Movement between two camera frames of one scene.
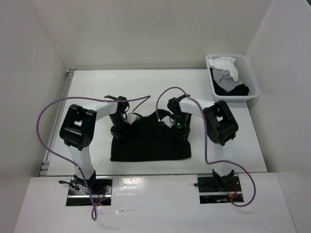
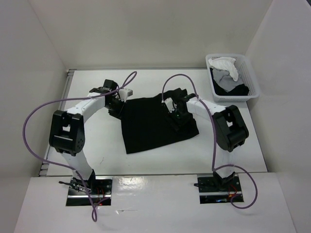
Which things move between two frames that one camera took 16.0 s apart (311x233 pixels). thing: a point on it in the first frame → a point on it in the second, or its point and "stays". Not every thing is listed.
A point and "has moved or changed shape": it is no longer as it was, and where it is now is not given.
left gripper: x=119 y=133 → x=117 y=114
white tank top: x=225 y=64 stays
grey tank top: x=226 y=81 stays
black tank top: x=150 y=140 has moved or changed shape
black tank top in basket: x=243 y=90 stays
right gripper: x=182 y=135 → x=171 y=117
